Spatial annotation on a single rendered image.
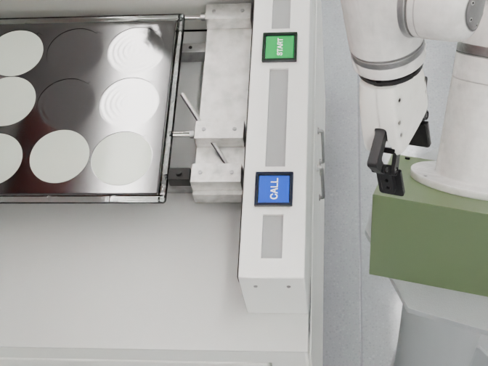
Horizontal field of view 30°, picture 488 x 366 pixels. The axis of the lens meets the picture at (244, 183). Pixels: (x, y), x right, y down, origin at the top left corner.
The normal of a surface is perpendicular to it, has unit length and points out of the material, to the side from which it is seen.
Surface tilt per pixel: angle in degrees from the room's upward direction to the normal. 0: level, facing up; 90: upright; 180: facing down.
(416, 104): 77
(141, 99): 0
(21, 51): 0
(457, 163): 51
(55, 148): 1
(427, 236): 90
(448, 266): 90
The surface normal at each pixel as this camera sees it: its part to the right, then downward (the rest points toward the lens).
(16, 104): -0.11, -0.47
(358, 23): -0.62, 0.62
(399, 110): 0.75, 0.26
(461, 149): -0.69, 0.10
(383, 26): -0.43, 0.72
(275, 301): -0.05, 0.87
